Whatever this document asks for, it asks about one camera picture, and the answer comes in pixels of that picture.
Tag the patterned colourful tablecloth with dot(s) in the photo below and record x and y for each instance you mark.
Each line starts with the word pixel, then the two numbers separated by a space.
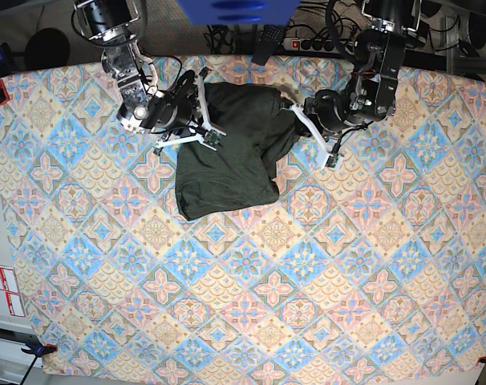
pixel 371 273

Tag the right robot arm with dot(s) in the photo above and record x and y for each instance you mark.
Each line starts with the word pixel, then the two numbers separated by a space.
pixel 116 27

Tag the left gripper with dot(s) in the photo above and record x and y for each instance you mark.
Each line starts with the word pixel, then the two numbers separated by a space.
pixel 326 114

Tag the dark green long-sleeve shirt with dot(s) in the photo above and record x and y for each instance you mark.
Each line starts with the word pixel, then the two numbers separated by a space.
pixel 240 172

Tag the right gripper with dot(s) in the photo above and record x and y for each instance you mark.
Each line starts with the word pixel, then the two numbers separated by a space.
pixel 164 117

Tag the blue plastic box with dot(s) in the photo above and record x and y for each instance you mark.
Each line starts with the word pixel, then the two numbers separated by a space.
pixel 229 12

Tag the blue clamp orange tip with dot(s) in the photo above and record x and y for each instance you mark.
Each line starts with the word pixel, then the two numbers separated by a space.
pixel 38 350

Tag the black remote control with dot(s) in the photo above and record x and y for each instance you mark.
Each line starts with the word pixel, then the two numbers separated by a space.
pixel 271 37

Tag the red white stickers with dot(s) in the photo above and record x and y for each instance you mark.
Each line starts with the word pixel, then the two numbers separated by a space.
pixel 9 287

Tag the white power strip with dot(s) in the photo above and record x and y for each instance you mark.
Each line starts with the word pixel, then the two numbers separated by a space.
pixel 309 45

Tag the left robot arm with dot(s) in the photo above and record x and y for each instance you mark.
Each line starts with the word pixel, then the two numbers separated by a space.
pixel 378 53

